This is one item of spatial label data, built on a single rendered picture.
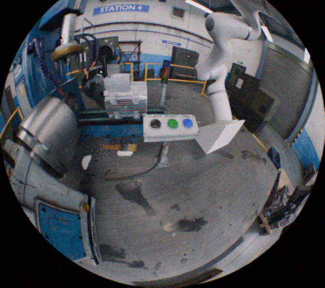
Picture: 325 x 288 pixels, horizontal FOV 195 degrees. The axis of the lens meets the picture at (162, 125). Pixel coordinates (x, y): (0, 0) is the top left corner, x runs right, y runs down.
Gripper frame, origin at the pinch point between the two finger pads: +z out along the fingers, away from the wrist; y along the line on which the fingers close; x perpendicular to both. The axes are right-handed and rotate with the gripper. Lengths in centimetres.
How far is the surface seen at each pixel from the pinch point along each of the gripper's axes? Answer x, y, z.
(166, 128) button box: 1.2, 39.0, 3.2
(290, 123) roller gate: -614, -182, -4
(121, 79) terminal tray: 9, 66, -6
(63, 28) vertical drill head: 39, 75, -37
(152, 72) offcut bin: -214, 499, 21
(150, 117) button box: 4.0, 43.7, 1.6
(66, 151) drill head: 32, 46, 9
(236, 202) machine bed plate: -22.6, 1.6, 30.6
